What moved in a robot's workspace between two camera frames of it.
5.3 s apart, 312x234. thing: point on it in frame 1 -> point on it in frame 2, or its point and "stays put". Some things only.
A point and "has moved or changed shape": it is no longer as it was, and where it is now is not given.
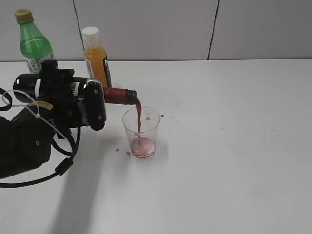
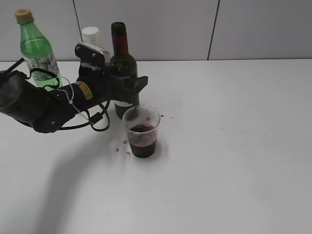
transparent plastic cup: [142, 143] stays put
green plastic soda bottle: [35, 47] stays put
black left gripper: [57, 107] -> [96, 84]
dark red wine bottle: [27, 87] has moved or changed shape
